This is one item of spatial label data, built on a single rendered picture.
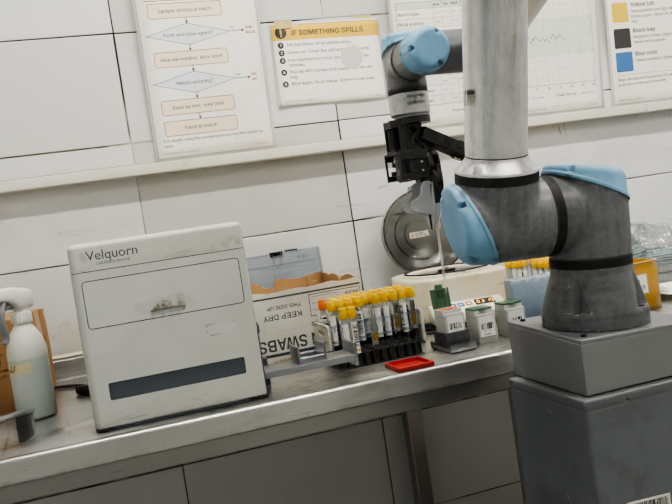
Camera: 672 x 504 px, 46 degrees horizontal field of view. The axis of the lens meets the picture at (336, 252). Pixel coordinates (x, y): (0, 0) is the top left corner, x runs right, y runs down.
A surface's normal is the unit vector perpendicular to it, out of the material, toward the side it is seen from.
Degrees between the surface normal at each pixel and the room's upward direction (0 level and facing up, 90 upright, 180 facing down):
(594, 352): 90
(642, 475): 90
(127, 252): 90
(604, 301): 74
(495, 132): 101
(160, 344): 90
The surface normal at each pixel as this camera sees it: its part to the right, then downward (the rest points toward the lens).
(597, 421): 0.30, 0.00
